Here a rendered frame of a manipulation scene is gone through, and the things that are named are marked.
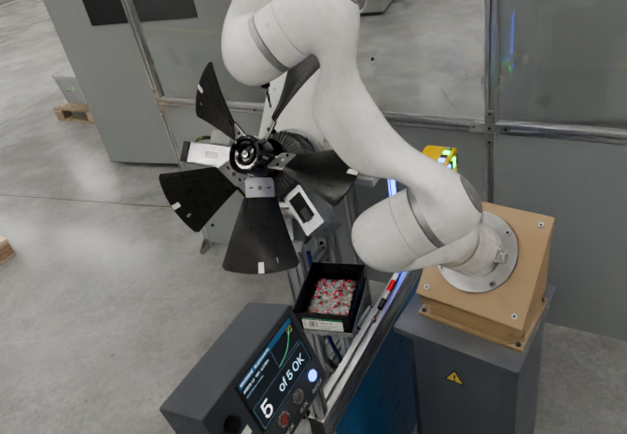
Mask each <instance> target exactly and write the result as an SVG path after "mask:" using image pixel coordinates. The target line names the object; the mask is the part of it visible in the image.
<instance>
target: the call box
mask: <svg viewBox="0 0 627 434"><path fill-rule="evenodd" d="M445 149H446V147H436V146H426V147H425V149H424V151H423V152H422V153H423V154H425V155H426V156H428V157H430V158H432V159H433V160H435V161H438V160H439V158H440V156H441V155H442V154H443V152H444V150H445ZM455 154H456V148H454V147H453V149H452V150H451V151H450V153H449V155H448V156H447V158H446V159H445V161H444V162H441V163H443V164H444V165H446V166H449V164H450V162H451V161H452V159H453V157H454V155H455Z"/></svg>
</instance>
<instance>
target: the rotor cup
mask: <svg viewBox="0 0 627 434"><path fill-rule="evenodd" d="M245 150H246V151H247V152H248V155H247V157H246V158H244V157H243V155H242V154H243V152H244V151H245ZM281 153H286V150H285V148H284V146H283V145H282V144H281V143H280V142H278V141H276V140H274V139H271V138H270V139H269V141H268V142H267V141H266V140H265V138H263V139H260V138H257V137H255V136H254V135H251V134H245V135H242V136H240V137H238V138H237V139H236V140H235V141H234V142H233V143H232V145H231V147H230V152H229V161H230V166H231V167H232V169H233V170H234V171H236V172H237V173H239V174H242V175H248V174H250V175H248V176H251V175H253V176H251V177H272V179H273V182H275V181H276V180H278V179H279V178H280V177H281V176H282V174H283V173H284V172H283V171H276V170H270V169H266V167H267V165H268V164H269V163H271V162H272V161H273V160H274V159H275V158H276V157H277V156H278V155H279V154H281ZM262 156H265V157H268V159H267V160H266V159H263V158H262Z"/></svg>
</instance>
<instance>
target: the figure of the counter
mask: <svg viewBox="0 0 627 434"><path fill-rule="evenodd" d="M280 407H281V406H280V404H279V403H278V401H277V399H276V398H275V396H274V394H273V393H272V391H271V389H270V388H269V387H268V388H267V390H266V391H265V393H264V394H263V396H262V397H261V398H260V400H259V401H258V403H257V405H256V406H255V407H254V409H253V410H252V411H253V412H254V414H255V415H256V417H257V419H258V421H259V422H260V424H261V425H262V426H263V428H264V429H266V428H267V426H268V425H269V423H270V422H271V420H272V419H273V418H274V416H275V415H276V413H277V412H278V410H279V408H280Z"/></svg>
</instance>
